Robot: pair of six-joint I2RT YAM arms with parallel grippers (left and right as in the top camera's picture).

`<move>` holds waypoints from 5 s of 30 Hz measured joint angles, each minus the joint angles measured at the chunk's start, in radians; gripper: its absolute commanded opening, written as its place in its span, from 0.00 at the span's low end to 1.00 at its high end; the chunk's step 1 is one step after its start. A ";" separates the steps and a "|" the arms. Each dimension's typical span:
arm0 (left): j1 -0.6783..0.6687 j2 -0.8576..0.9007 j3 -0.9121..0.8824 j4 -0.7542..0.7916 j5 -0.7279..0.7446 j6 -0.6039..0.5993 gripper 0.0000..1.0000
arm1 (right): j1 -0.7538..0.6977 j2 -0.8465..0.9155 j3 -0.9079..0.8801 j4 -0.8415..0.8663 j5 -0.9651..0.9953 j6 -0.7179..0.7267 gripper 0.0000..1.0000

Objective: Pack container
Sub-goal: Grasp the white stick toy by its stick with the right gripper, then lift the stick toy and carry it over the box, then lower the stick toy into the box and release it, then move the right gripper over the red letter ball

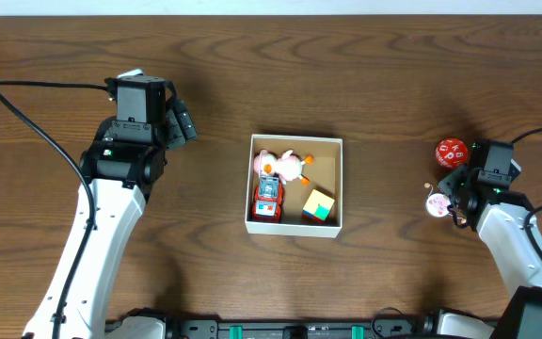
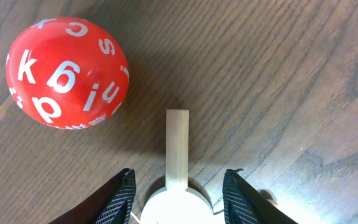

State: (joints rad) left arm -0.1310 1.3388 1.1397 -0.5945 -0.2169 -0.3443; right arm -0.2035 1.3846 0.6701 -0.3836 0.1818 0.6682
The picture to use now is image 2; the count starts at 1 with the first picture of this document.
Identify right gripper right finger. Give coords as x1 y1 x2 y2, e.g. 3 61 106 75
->
223 169 296 224

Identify red ball with letters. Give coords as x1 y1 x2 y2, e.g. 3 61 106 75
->
6 17 129 130

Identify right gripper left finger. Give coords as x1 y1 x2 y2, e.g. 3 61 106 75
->
51 168 136 224

